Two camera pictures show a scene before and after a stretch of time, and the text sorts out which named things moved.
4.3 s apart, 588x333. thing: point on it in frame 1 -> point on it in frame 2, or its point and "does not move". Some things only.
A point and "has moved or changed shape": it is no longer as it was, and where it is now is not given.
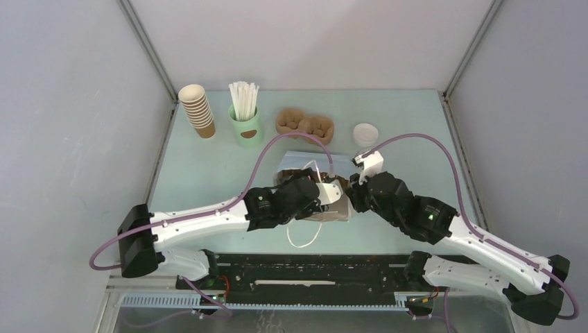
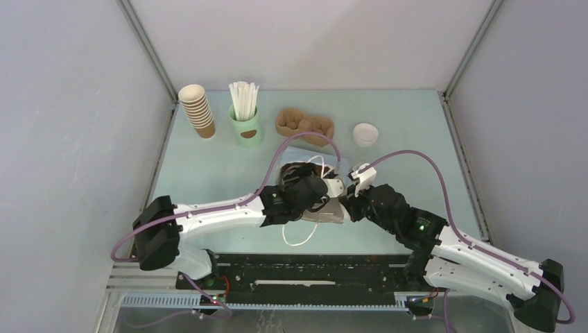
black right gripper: [356, 190] -> [350, 202]
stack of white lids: [365, 134] does not move
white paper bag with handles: [339, 209] has moved or changed shape
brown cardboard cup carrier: [294, 120] does not move
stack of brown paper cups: [198, 109] does not move
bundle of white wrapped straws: [244, 95] does not move
